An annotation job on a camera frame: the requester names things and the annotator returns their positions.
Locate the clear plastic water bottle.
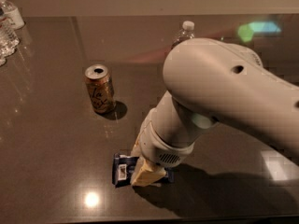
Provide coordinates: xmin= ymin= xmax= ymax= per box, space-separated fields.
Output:
xmin=171 ymin=21 xmax=195 ymax=49

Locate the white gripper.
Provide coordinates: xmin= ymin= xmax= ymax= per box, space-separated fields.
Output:
xmin=131 ymin=108 xmax=194 ymax=187

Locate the gold LaCroix soda can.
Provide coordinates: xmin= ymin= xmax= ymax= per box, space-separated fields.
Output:
xmin=84 ymin=64 xmax=116 ymax=114

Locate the clear water bottle left edge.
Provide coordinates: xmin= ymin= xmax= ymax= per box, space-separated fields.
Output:
xmin=0 ymin=8 xmax=20 ymax=57

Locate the white label bottle at corner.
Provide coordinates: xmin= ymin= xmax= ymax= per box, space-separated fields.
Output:
xmin=0 ymin=0 xmax=25 ymax=30

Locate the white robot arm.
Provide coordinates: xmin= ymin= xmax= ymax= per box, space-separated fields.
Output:
xmin=131 ymin=38 xmax=299 ymax=187

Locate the blue rxbar blueberry wrapper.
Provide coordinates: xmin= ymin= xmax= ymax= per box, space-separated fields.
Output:
xmin=111 ymin=152 xmax=175 ymax=188

